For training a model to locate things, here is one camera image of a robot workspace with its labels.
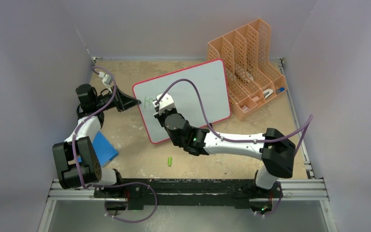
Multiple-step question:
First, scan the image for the aluminium frame rail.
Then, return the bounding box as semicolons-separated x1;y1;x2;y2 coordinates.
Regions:
38;179;337;232

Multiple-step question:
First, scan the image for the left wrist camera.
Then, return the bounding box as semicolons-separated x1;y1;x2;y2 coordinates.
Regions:
98;72;113;92

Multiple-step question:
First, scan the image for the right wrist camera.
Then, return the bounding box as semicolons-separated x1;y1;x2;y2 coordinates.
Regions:
152;93;175;115

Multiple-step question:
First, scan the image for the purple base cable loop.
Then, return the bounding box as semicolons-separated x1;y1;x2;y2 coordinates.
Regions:
103;182;158;224

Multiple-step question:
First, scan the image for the pink framed whiteboard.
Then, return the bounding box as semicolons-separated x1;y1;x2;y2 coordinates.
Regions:
132;59;231;144

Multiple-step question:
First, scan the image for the orange file organizer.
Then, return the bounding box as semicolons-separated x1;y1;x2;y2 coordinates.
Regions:
206;18;287;120

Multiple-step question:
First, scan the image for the blue book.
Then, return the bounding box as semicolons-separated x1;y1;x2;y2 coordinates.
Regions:
74;130;118;167

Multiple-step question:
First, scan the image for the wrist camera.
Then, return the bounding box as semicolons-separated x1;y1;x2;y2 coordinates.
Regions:
152;93;175;115
98;72;113;92

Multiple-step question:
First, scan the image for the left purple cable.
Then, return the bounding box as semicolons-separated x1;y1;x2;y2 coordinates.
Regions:
71;65;118;189

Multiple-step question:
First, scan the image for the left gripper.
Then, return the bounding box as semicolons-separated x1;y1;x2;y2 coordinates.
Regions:
95;86;141;113

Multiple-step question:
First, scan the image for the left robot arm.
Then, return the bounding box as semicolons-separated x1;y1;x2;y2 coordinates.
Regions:
52;84;141;198

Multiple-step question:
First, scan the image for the blue small item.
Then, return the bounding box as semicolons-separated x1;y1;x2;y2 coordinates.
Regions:
275;87;285;95

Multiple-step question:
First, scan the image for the black base bar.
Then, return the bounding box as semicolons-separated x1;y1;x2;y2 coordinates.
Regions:
94;178;282;211

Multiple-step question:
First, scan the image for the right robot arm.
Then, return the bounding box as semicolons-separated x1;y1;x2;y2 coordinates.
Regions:
154;108;296;197

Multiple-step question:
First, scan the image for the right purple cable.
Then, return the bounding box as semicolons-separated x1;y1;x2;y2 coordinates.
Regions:
153;78;314;158

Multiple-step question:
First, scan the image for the white stapler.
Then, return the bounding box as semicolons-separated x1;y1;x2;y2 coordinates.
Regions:
263;88;274;99

